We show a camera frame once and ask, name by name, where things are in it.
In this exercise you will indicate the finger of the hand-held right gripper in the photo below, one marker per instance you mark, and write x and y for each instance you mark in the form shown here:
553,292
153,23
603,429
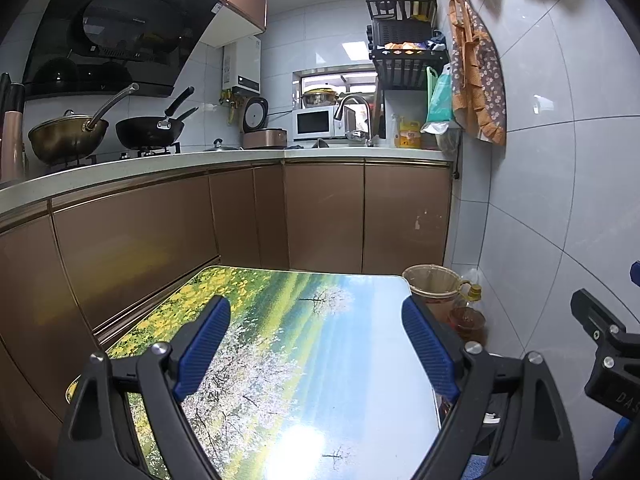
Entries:
595,317

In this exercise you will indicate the black dish rack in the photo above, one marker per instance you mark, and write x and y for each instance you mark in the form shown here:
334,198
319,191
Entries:
405,72

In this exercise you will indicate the rose gold tall bottle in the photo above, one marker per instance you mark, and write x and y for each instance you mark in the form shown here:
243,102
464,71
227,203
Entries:
12,140

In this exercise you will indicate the brass wok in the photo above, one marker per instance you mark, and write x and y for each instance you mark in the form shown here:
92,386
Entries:
65,135

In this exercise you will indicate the black toaster oven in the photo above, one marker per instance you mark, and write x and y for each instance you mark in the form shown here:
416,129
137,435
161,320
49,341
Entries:
395,31

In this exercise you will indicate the glass pot lid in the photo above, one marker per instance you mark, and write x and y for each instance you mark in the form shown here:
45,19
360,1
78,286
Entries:
220,146

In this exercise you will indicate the gas stove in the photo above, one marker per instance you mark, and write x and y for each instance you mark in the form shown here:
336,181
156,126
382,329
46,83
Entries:
155,150

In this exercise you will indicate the rose gold rice cooker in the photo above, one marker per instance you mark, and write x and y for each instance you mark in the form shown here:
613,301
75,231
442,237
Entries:
262,135

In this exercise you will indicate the black range hood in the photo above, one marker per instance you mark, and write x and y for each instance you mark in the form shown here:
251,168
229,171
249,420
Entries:
125,25

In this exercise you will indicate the green plastic bag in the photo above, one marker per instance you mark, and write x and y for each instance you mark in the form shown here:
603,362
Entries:
440,100

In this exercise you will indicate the white water heater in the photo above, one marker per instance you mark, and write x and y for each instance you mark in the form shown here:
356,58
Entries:
245,65

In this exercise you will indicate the white microwave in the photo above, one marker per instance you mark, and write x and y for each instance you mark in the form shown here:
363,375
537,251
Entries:
315,122

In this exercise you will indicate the copper base cabinets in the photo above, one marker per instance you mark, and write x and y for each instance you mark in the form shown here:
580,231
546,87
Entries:
150,240

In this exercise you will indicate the beige trash bin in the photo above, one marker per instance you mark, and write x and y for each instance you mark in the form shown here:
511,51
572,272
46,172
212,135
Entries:
430,285

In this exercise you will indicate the amber cooking oil bottle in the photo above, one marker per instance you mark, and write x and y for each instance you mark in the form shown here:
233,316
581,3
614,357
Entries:
467,322

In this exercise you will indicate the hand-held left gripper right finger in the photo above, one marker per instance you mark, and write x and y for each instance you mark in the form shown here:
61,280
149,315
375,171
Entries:
425,345

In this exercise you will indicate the orange patterned apron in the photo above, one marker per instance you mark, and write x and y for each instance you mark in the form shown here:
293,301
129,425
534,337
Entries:
480,75

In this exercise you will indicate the black wok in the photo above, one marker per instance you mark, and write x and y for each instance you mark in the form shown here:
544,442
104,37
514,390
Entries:
145,132

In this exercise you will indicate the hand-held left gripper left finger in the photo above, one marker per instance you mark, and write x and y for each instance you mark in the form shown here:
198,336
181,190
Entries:
205,342

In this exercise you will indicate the yellow detergent bottle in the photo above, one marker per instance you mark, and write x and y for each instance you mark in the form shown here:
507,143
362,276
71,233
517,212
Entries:
407,135

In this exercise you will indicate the metal faucet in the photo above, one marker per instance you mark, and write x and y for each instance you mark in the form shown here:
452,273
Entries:
357,102

